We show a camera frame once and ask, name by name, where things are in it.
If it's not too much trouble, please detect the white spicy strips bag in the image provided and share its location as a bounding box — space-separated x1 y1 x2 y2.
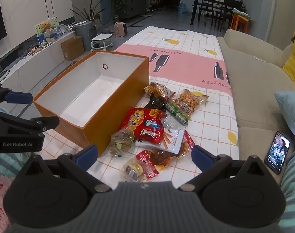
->
135 129 185 155

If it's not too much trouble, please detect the clear green candy bag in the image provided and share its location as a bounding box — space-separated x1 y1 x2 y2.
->
108 127 135 157

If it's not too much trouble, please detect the small clear bun packet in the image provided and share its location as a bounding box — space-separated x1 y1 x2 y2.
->
121 158 143 183

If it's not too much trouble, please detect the red braised meat packet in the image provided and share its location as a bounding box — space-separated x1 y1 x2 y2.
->
135 130 195 180

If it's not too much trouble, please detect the green sausage stick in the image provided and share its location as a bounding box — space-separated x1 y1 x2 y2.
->
165 103 189 125

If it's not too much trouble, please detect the yellow peanut bag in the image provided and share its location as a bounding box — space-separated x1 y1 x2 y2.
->
171 89 208 117

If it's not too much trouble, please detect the large red chip bag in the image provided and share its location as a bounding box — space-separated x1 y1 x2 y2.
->
119 107 166 145

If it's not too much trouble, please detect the black seaweed snack bag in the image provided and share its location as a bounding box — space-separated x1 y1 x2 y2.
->
144 94 166 112

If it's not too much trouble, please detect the clear white candy bag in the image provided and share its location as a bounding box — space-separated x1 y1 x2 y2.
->
161 113 186 129

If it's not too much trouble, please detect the white tv cabinet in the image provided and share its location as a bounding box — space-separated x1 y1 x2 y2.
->
1 32 75 93

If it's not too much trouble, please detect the orange cardboard box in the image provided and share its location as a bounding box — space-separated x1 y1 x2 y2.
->
33 50 150 155

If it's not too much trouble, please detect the smartphone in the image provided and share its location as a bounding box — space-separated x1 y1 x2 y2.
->
264 131 291 175

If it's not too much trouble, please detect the brown cardboard box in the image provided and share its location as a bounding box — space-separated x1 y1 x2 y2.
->
61 36 84 61

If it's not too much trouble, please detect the teddy bear picture box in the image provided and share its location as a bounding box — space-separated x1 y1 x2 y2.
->
35 17 59 44

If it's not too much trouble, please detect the orange crispy sticks bag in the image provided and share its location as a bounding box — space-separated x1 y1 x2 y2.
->
144 82 176 101

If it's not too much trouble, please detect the white round stool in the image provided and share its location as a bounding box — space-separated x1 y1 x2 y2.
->
91 33 113 50

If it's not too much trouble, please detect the grey trash bin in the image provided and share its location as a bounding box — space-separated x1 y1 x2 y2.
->
74 19 93 51

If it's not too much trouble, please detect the light blue cushion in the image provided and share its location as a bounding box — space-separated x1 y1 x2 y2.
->
275 91 295 135

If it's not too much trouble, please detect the potted plant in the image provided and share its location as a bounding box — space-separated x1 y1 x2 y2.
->
69 0 106 26

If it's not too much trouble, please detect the beige sofa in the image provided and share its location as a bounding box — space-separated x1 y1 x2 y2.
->
216 28 295 185

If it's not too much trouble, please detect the lemon pattern tablecloth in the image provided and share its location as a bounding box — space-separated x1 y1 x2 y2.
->
39 25 240 183

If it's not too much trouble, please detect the pink backpack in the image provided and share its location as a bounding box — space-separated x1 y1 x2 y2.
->
113 22 128 37

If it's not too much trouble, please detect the orange stool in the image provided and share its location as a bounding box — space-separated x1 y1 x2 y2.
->
230 13 250 33

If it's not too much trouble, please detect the dark drawer cabinet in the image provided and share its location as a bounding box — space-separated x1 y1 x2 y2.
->
120 0 146 19

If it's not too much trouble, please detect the black dining table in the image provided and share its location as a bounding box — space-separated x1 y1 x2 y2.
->
190 0 244 30

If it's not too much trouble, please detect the water jug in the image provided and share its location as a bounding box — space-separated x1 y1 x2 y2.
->
178 1 186 14

